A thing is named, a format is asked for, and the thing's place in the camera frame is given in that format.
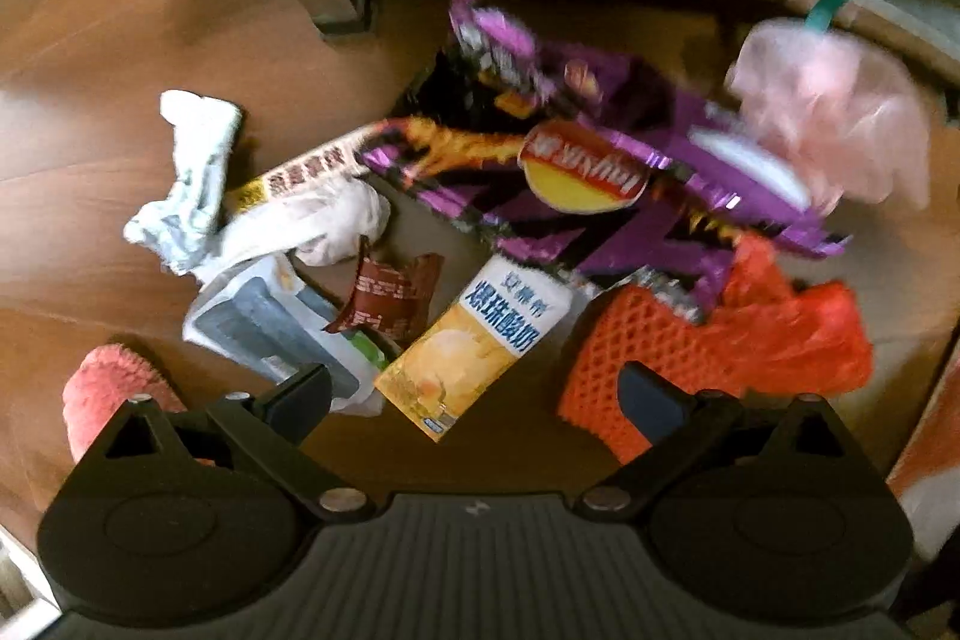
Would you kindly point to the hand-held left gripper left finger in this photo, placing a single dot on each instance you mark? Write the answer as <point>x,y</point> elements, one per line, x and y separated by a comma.
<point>300,398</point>

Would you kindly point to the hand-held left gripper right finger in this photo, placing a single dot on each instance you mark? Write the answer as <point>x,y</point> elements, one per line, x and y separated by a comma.
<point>651,404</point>

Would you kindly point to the white blue plastic package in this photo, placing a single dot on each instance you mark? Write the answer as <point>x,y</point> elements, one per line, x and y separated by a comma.
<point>247,317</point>

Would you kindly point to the red plastic bag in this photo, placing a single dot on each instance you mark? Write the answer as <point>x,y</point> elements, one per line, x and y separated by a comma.
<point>787,332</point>

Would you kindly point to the yellow milk carton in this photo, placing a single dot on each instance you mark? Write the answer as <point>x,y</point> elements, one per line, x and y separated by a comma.
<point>465,355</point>

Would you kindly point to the pink plastic bag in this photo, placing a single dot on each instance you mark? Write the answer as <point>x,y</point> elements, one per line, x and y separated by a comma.
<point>825,100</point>

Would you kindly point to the orange foam net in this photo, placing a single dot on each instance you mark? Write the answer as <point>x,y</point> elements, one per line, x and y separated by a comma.
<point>637,332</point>

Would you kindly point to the brown snack wrapper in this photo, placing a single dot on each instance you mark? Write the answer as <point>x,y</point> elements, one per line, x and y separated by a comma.
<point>382,299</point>

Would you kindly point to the crumpled white tissue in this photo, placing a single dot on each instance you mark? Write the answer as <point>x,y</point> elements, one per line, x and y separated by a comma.
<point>337,220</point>

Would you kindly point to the pink fuzzy slipper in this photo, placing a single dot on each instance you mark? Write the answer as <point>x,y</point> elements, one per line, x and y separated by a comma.
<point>97,385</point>

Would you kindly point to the white yellow printed wrapper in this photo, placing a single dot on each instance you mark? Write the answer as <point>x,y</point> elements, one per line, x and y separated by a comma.
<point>300,175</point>

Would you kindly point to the crumpled white paper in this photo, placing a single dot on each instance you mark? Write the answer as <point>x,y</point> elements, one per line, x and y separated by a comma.
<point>195,160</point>

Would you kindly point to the purple chip bag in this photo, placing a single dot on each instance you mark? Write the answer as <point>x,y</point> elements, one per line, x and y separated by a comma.
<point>637,111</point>

